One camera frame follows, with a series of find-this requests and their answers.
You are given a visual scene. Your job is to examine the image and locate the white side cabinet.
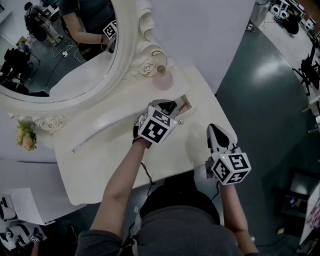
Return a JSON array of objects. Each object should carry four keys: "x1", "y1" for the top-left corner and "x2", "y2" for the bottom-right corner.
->
[{"x1": 0, "y1": 186, "x2": 88, "y2": 226}]

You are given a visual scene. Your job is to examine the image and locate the white ornate oval mirror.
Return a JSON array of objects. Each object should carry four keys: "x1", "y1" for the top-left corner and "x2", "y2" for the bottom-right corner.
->
[{"x1": 0, "y1": 0, "x2": 168, "y2": 135}]

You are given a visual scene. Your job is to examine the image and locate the person's left forearm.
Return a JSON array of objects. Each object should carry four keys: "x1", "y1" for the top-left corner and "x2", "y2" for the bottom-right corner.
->
[{"x1": 89, "y1": 139, "x2": 153, "y2": 236}]

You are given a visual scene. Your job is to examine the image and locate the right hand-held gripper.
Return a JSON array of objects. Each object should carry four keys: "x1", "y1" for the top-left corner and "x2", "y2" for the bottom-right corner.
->
[{"x1": 204, "y1": 123, "x2": 252, "y2": 187}]

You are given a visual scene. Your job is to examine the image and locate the person's black trousers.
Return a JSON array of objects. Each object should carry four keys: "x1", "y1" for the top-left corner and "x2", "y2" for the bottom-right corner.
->
[{"x1": 138, "y1": 172, "x2": 221, "y2": 226}]

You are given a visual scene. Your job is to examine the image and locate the black office chair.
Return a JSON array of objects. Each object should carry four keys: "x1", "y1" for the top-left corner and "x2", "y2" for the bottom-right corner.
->
[{"x1": 291, "y1": 44, "x2": 320, "y2": 97}]

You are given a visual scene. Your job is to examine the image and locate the person's right forearm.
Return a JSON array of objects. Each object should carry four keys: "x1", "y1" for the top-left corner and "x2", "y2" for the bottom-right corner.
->
[{"x1": 219, "y1": 183, "x2": 258, "y2": 255}]

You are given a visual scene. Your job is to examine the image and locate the black metal frame stand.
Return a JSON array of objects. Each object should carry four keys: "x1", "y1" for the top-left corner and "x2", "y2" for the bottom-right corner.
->
[{"x1": 272, "y1": 167, "x2": 320, "y2": 226}]

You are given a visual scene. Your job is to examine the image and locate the yellow artificial flower bouquet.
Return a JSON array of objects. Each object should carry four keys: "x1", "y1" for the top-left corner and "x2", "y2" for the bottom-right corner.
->
[{"x1": 16, "y1": 121, "x2": 38, "y2": 152}]

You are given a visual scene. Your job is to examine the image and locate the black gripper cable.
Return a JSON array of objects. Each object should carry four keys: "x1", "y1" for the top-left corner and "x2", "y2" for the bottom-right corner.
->
[
  {"x1": 140, "y1": 162, "x2": 156, "y2": 198},
  {"x1": 211, "y1": 181, "x2": 222, "y2": 202}
]

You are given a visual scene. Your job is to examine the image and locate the person's grey shirt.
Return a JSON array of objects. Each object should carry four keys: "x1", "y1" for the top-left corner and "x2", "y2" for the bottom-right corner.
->
[{"x1": 74, "y1": 204, "x2": 241, "y2": 256}]

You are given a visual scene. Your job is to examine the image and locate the pink corked perfume bottle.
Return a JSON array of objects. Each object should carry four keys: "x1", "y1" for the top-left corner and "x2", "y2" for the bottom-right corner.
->
[{"x1": 151, "y1": 64, "x2": 175, "y2": 91}]

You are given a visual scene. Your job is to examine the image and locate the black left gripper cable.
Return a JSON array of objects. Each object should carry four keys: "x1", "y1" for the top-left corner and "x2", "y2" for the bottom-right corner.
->
[{"x1": 140, "y1": 162, "x2": 156, "y2": 198}]

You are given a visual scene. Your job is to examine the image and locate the white black headset device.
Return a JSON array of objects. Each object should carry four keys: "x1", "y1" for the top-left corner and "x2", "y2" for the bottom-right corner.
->
[
  {"x1": 0, "y1": 223, "x2": 48, "y2": 252},
  {"x1": 0, "y1": 194, "x2": 18, "y2": 222}
]

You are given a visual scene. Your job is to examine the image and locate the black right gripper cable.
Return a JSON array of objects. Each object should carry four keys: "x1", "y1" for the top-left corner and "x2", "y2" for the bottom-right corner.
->
[{"x1": 211, "y1": 181, "x2": 222, "y2": 202}]

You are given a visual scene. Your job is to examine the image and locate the pink checkered cloth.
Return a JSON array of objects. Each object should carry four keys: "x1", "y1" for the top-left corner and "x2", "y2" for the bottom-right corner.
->
[{"x1": 298, "y1": 183, "x2": 320, "y2": 247}]

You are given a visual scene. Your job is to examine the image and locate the white dressing table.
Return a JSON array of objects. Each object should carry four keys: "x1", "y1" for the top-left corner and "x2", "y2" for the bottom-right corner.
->
[{"x1": 53, "y1": 63, "x2": 238, "y2": 206}]

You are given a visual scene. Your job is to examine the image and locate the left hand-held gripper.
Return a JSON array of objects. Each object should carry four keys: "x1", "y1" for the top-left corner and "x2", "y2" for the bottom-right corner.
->
[{"x1": 137, "y1": 99, "x2": 180, "y2": 145}]

